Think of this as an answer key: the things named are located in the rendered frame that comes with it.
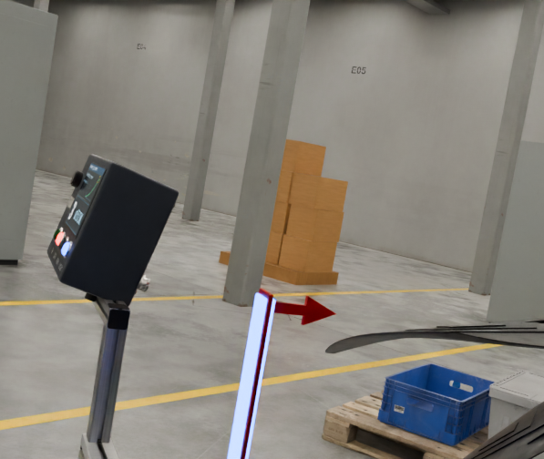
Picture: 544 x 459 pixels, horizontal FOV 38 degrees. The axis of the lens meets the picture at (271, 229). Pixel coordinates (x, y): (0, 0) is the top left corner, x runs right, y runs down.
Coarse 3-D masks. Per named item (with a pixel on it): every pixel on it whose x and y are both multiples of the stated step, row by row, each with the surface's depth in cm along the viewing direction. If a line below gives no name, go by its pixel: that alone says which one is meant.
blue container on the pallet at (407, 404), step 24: (408, 384) 378; (432, 384) 432; (456, 384) 426; (480, 384) 418; (384, 408) 384; (408, 408) 378; (432, 408) 420; (456, 408) 365; (480, 408) 393; (432, 432) 371; (456, 432) 366
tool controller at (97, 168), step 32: (96, 160) 127; (96, 192) 115; (128, 192) 115; (160, 192) 116; (64, 224) 131; (96, 224) 114; (128, 224) 115; (160, 224) 117; (96, 256) 114; (128, 256) 116; (96, 288) 115; (128, 288) 117
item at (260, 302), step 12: (264, 300) 61; (252, 312) 63; (264, 312) 61; (252, 324) 63; (252, 336) 62; (252, 348) 62; (252, 360) 62; (252, 372) 62; (240, 384) 64; (240, 396) 63; (240, 408) 63; (240, 420) 63; (240, 432) 62; (240, 444) 62; (228, 456) 64
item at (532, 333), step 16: (528, 320) 76; (352, 336) 68; (368, 336) 65; (384, 336) 64; (400, 336) 62; (416, 336) 61; (432, 336) 59; (448, 336) 58; (464, 336) 58; (480, 336) 63; (496, 336) 65; (512, 336) 66; (528, 336) 67; (336, 352) 79
